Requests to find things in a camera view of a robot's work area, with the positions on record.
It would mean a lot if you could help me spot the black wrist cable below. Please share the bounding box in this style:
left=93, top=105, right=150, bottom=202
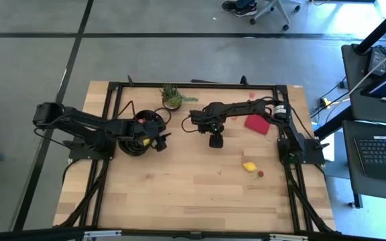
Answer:
left=180, top=115, right=201, bottom=134
left=153, top=106, right=173, bottom=126

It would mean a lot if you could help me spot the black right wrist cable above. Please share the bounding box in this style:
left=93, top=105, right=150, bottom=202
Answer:
left=180, top=115, right=201, bottom=134

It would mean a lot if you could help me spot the pink-red folded cloth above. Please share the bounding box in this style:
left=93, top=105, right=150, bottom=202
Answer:
left=244, top=114, right=271, bottom=136

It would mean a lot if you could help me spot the black front crossbar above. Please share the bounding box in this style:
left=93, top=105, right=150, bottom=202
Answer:
left=0, top=226, right=386, bottom=241

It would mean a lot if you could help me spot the black power brick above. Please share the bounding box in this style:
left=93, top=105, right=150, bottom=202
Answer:
left=367, top=46, right=386, bottom=77

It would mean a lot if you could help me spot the office chair base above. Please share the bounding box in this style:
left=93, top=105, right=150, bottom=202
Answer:
left=249, top=0, right=304, bottom=32

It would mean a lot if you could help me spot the person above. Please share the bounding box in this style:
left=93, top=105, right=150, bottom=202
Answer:
left=220, top=0, right=259, bottom=18

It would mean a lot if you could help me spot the black metal pole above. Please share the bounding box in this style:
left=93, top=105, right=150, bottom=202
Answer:
left=352, top=0, right=386, bottom=56

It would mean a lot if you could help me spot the black plastic tupperware container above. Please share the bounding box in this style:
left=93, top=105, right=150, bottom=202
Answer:
left=117, top=109, right=168, bottom=157

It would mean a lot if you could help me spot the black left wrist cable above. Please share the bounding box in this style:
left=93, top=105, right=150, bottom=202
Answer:
left=153, top=106, right=173, bottom=126

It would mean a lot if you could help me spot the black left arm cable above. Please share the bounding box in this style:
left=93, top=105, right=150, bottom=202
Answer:
left=117, top=100, right=137, bottom=121

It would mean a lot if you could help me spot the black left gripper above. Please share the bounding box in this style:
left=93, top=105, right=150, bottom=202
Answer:
left=135, top=118, right=172, bottom=152

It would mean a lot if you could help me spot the green succulent plant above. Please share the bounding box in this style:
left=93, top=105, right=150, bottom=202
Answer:
left=159, top=82, right=184, bottom=107

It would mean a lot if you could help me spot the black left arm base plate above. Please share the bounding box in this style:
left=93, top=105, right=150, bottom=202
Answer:
left=67, top=137, right=117, bottom=161

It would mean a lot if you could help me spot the black keyboard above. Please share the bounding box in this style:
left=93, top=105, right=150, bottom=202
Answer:
left=352, top=135, right=386, bottom=184

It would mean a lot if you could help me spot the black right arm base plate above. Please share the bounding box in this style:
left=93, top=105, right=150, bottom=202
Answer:
left=277, top=137, right=330, bottom=165

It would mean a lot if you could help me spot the black aluminium table frame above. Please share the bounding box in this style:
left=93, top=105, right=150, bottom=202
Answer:
left=54, top=75, right=337, bottom=234

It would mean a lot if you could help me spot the white cord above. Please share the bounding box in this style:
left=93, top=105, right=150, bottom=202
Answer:
left=346, top=40, right=386, bottom=95

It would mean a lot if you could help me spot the black plant pot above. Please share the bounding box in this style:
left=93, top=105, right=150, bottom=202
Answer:
left=162, top=99, right=183, bottom=112

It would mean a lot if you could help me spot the black side desk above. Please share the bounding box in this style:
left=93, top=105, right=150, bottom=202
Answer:
left=342, top=119, right=386, bottom=209
left=341, top=42, right=386, bottom=123

